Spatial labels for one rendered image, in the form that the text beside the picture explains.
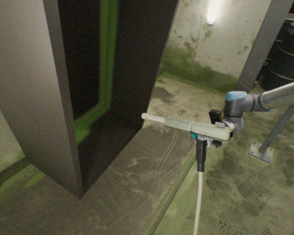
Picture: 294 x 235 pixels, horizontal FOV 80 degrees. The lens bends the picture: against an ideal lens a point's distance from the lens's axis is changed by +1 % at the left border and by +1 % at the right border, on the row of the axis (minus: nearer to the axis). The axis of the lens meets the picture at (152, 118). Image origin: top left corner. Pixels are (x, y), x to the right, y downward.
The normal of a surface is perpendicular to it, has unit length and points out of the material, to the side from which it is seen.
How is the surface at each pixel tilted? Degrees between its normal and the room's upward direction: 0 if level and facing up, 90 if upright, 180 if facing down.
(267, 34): 90
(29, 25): 90
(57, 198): 0
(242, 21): 90
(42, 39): 90
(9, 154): 57
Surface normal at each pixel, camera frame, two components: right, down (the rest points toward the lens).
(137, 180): 0.05, -0.76
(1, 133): 0.72, -0.08
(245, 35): -0.55, 0.52
